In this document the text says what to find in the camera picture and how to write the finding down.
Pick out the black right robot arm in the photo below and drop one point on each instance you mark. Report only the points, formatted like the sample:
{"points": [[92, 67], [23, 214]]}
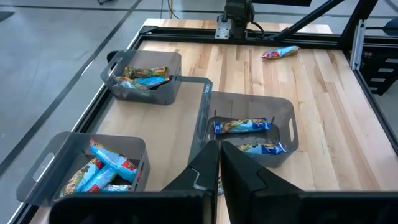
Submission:
{"points": [[237, 12]]}

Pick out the light blue granola bar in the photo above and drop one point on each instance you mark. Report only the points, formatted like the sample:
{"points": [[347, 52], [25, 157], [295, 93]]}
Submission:
{"points": [[154, 81], [116, 188]]}

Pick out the translucent dark-bordered baking mat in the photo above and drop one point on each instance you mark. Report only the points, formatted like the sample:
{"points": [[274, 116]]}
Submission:
{"points": [[196, 80]]}

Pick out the grey translucent plastic bin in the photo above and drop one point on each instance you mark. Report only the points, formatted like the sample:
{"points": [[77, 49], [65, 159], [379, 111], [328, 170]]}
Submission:
{"points": [[66, 146], [146, 95], [248, 102]]}

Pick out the yellow-green granola bar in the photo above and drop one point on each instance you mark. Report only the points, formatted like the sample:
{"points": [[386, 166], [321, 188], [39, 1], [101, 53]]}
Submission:
{"points": [[146, 72]]}

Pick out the white patterned snack bag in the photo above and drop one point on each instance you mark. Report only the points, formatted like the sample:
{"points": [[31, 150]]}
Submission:
{"points": [[129, 83]]}

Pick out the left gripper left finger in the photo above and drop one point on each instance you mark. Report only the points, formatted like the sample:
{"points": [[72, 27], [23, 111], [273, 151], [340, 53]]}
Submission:
{"points": [[202, 174]]}

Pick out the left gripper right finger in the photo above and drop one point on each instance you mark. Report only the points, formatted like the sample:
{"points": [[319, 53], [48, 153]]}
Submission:
{"points": [[239, 180]]}

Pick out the dark blue Chewy bar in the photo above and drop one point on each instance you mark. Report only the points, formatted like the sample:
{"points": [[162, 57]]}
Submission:
{"points": [[241, 125], [264, 148], [220, 186]]}

